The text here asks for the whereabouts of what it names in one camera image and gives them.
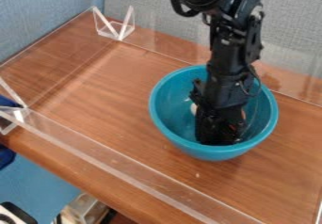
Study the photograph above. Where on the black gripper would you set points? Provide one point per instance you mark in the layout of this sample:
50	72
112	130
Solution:
221	95

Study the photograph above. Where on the blue plastic bowl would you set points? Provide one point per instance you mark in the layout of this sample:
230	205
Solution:
172	114

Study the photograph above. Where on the brown and white mushroom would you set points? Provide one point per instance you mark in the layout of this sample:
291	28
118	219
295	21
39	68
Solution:
194	109

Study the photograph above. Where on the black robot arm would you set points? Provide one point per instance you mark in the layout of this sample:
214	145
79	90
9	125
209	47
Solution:
236	25

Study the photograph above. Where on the clear acrylic back barrier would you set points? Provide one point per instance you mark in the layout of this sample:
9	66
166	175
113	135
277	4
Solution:
289	72

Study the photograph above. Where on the clear acrylic barrier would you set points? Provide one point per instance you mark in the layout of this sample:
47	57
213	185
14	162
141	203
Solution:
144	193
289	72

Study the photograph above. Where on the clear acrylic front barrier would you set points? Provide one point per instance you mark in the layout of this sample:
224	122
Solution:
144	193

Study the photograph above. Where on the black and white object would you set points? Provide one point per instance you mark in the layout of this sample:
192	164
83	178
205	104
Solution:
13	215

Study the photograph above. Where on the clear acrylic corner bracket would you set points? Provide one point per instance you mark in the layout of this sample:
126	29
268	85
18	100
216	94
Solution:
112	29

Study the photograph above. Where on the metal frame under table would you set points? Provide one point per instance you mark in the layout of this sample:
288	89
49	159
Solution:
85	210

